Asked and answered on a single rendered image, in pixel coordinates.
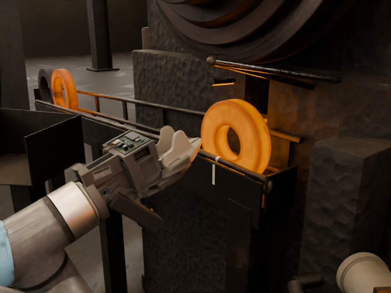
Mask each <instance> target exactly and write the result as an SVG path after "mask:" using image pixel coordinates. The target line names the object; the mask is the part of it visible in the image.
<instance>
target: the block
mask: <svg viewBox="0 0 391 293"><path fill-rule="evenodd" d="M390 194H391V140H388V139H385V138H380V137H376V136H373V135H368V134H363V133H359V132H356V131H348V132H345V133H341V134H338V135H335V136H333V137H329V138H326V139H324V140H320V141H317V142H316V143H315V144H314V145H313V147H312V151H311V161H310V171H309V177H308V187H307V198H306V204H305V214H304V224H303V234H302V241H301V251H300V261H299V267H298V275H301V274H307V273H313V272H315V273H319V274H320V276H321V278H322V285H321V286H320V287H315V288H309V289H306V290H305V291H307V292H308V293H342V291H341V289H340V288H339V286H338V284H337V281H336V275H337V271H338V268H339V266H340V265H341V264H342V262H343V261H344V260H345V259H347V258H348V257H349V256H351V255H353V254H355V253H360V252H369V253H373V254H374V255H376V256H378V257H379V251H380V248H381V242H382V236H383V231H384V227H385V221H386V215H387V212H388V206H389V200H390Z"/></svg>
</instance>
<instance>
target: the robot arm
mask: <svg viewBox="0 0 391 293"><path fill-rule="evenodd" d="M201 143H202V140H201V138H198V137H197V138H192V139H188V138H187V136H186V135H185V133H184V132H183V131H182V130H179V131H177V132H175V131H174V130H173V128H171V126H164V127H163V128H161V130H160V136H159V142H158V143H157V144H156V145H155V142H154V140H151V139H149V138H146V137H144V136H142V135H140V134H137V133H135V132H134V131H131V130H128V131H126V132H125V133H123V134H121V135H119V136H117V137H116V138H114V139H112V140H110V141H108V142H106V143H105V144H103V145H102V146H103V147H104V148H103V150H102V153H103V156H102V157H100V158H98V159H97V160H95V161H93V162H91V163H90V164H88V165H86V166H83V165H82V164H80V163H79V164H78V165H75V166H74V167H72V170H73V172H74V175H75V176H76V178H77V179H76V180H75V182H72V181H70V182H69V183H67V184H65V185H63V186H62V187H60V188H58V189H57V190H55V191H53V192H51V193H50V194H48V195H47V196H45V197H43V198H41V199H39V200H37V201H36V202H34V203H32V204H31V205H29V206H27V207H25V208H24V209H22V210H20V211H18V212H17V213H15V214H13V215H11V216H10V217H8V218H7V219H5V220H3V221H2V220H0V293H93V292H92V290H91V289H90V288H89V286H88V285H87V284H86V282H85V281H84V280H83V278H82V277H81V275H80V274H79V272H78V271H77V269H76V268H75V266H74V264H73V262H72V261H71V259H70V257H69V256H68V254H67V253H66V251H65V249H64V248H66V247H67V246H68V245H70V244H71V243H73V242H75V241H76V240H78V239H79V238H81V237H82V236H84V235H85V234H87V233H88V232H90V231H91V230H93V229H94V228H96V227H97V226H99V221H103V220H105V219H106V218H108V217H109V210H108V208H107V206H108V207H109V208H111V209H113V210H115V211H117V212H119V213H120V214H122V215H124V216H126V217H128V218H130V219H132V220H134V221H135V222H136V223H137V224H138V225H139V226H140V227H142V228H148V229H150V230H152V231H154V232H157V231H158V230H159V228H160V226H161V225H162V223H163V219H162V218H160V217H159V216H158V215H157V212H156V210H155V209H154V208H152V207H150V206H144V205H142V204H140V203H139V202H137V201H135V200H136V199H137V198H138V199H141V198H145V197H149V196H150V195H153V194H155V193H157V192H158V191H162V190H163V189H164V188H166V187H167V186H169V185H171V184H173V183H175V182H176V181H177V180H178V179H180V178H181V177H182V176H183V175H184V174H185V172H186V171H187V169H188V168H189V167H190V166H191V162H192V161H193V160H194V158H195V157H196V155H197V153H198V151H199V149H200V146H201ZM104 150H105V155H104ZM161 168H164V169H163V170H162V169H161ZM106 205H107V206H106ZM12 284H13V285H14V286H16V288H17V289H18V290H14V289H11V288H7V286H11V285H12Z"/></svg>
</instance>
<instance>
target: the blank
mask: <svg viewBox="0 0 391 293"><path fill-rule="evenodd" d="M229 127H231V128H233V129H234V130H235V132H236V133H237V135H238V136H239V139H240V145H241V148H240V154H239V156H236V155H235V154H234V153H233V152H232V151H231V149H230V147H229V144H228V139H227V134H228V129H229ZM201 140H202V148H203V150H205V151H207V152H210V153H213V154H214V155H217V156H220V157H222V158H224V159H226V160H229V161H231V162H233V163H236V164H238V165H240V166H243V167H246V168H248V169H250V170H253V171H256V172H257V173H260V174H262V173H263V172H264V170H265V169H266V167H267V165H268V163H269V160H270V156H271V138H270V134H269V130H268V127H267V125H266V122H265V120H264V118H263V117H262V115H261V114H260V112H259V111H258V110H257V109H256V108H255V107H253V106H252V105H251V104H250V103H248V102H246V101H244V100H241V99H228V100H224V101H219V102H217V103H215V104H213V105H212V106H211V107H210V108H209V109H208V110H207V112H206V114H205V116H204V118H203V121H202V126H201Z"/></svg>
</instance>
